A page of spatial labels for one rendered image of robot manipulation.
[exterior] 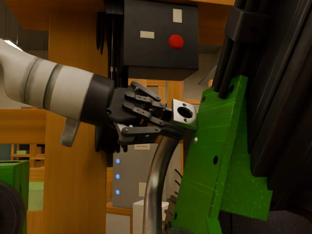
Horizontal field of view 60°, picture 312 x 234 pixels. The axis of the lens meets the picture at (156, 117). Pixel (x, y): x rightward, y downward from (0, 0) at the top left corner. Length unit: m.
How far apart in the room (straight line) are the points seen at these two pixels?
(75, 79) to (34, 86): 0.05
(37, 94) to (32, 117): 0.37
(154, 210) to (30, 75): 0.27
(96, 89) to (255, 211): 0.26
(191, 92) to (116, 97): 10.27
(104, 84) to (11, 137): 0.43
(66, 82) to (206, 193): 0.23
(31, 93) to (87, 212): 0.36
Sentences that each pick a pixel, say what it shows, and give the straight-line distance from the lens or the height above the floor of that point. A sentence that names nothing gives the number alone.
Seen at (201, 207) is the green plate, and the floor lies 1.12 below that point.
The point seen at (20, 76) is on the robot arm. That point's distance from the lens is 0.40.
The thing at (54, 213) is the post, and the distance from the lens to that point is 0.68.
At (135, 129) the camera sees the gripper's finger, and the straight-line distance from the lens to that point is 0.38.
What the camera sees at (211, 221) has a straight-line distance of 0.32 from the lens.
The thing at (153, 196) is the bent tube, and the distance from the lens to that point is 0.46.
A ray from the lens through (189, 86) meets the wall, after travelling 10.70.
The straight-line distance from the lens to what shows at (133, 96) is 0.42.
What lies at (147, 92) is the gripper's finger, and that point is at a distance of 0.45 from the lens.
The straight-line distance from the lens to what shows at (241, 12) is 0.31.
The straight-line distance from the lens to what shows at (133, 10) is 0.62.
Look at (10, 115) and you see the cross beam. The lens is 0.78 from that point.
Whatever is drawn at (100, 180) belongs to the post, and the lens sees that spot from 0.67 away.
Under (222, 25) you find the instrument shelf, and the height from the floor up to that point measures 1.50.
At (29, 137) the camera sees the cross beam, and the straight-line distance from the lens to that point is 0.76.
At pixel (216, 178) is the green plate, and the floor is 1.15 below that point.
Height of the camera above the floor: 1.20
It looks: 5 degrees up
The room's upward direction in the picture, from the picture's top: straight up
